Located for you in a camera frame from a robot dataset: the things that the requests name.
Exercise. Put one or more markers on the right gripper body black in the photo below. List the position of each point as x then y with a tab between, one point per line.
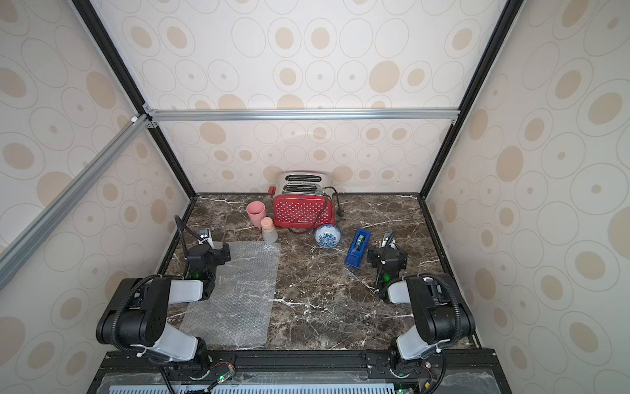
386	258

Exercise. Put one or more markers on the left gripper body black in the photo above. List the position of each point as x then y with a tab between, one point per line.
209	254

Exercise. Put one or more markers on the clear bubble wrap sheet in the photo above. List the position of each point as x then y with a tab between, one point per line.
238	313

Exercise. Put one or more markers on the blue white porcelain bowl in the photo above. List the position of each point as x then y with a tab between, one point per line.
327	236

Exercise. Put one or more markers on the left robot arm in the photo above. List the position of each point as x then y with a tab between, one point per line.
136	316

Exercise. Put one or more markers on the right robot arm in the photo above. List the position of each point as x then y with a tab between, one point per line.
441	316

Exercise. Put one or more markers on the pink plastic cup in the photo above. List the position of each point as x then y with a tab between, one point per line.
256	212

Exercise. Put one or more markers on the red polka dot toaster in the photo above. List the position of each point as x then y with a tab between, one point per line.
303	200

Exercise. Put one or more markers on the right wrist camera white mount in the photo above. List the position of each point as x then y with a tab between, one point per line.
388	241

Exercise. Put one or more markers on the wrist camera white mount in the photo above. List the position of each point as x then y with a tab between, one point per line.
205	237
388	241

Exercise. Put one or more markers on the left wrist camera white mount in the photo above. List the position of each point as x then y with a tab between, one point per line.
205	237

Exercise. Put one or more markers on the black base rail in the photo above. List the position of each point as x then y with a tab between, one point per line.
371	371

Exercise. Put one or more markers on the horizontal aluminium frame bar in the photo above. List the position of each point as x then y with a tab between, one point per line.
220	116

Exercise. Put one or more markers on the diagonal aluminium frame bar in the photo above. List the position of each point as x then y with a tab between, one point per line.
24	246

